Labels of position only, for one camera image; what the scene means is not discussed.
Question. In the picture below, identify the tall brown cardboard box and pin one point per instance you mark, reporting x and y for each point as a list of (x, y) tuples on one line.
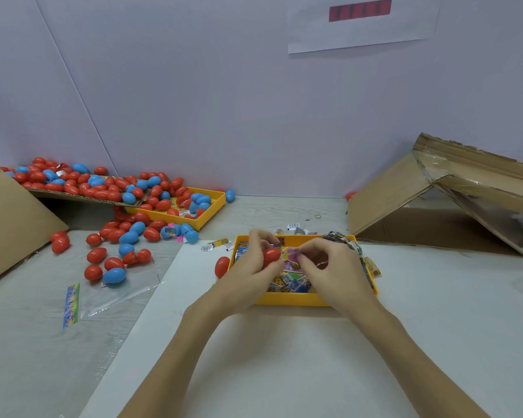
[(9, 226)]

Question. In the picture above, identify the person's left hand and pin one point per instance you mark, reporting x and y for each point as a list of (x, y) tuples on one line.
[(240, 283)]

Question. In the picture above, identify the person's left forearm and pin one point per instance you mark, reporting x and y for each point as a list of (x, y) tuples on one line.
[(174, 365)]

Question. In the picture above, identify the clear bag with coloured label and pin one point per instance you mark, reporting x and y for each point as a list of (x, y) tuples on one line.
[(109, 300)]

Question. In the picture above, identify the yellow plastic tray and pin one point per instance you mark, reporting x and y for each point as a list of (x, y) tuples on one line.
[(279, 298)]

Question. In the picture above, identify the person's right hand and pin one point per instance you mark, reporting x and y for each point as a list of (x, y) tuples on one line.
[(340, 274)]

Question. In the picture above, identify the single red plastic egg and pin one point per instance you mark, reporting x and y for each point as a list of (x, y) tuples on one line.
[(272, 255)]

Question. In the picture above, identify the brown cardboard sheet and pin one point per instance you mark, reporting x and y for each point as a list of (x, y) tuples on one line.
[(70, 194)]

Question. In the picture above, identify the yellow label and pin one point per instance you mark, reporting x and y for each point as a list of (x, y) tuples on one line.
[(372, 266)]

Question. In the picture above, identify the white paper sign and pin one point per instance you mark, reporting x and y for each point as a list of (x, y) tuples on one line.
[(366, 21)]

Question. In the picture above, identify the yellow tray under eggs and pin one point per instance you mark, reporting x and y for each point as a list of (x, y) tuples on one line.
[(211, 209)]

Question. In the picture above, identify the pile of plastic eggs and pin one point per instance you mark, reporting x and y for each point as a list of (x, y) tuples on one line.
[(122, 191)]

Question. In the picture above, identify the person's right forearm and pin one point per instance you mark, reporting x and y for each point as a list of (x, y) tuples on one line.
[(414, 365)]

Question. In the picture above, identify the torn flattened cardboard box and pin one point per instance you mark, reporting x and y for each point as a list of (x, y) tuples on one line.
[(388, 196)]

